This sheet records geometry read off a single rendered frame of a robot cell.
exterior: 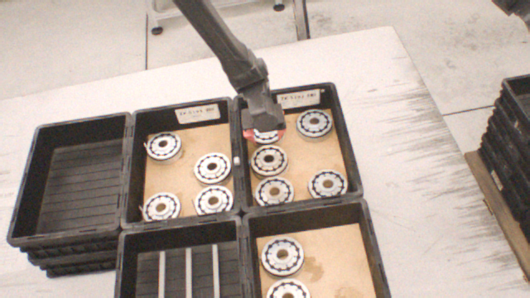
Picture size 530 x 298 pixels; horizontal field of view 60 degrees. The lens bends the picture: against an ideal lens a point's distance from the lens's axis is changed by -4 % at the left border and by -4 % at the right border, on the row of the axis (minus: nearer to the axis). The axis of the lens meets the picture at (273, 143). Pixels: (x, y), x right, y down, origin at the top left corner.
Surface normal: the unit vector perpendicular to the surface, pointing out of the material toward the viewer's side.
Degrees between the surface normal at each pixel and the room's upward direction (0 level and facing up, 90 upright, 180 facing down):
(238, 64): 99
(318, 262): 0
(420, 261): 0
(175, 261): 0
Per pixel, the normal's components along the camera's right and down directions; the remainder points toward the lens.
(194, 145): -0.09, -0.63
